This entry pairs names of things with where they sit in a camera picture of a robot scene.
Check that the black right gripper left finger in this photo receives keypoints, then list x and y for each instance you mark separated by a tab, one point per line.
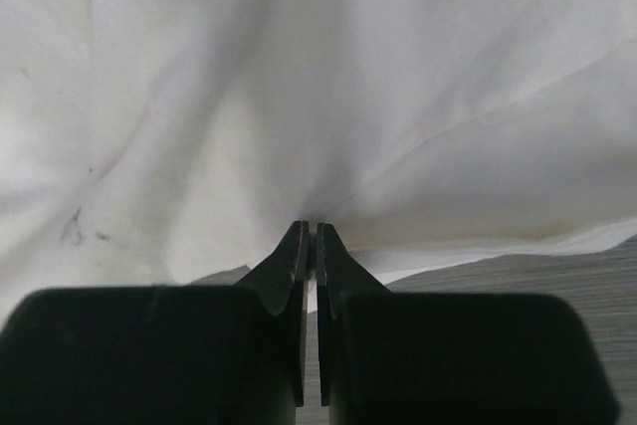
197	354

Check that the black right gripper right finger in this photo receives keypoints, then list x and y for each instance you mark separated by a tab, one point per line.
450	358

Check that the cream white t shirt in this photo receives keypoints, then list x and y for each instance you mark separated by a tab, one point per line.
161	141

